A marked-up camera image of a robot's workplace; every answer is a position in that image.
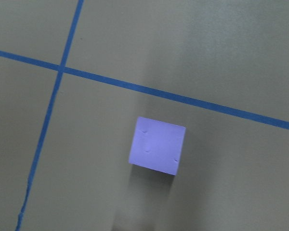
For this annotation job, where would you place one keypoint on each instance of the purple foam block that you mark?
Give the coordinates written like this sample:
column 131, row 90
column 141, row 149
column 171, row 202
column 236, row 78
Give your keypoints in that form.
column 157, row 145

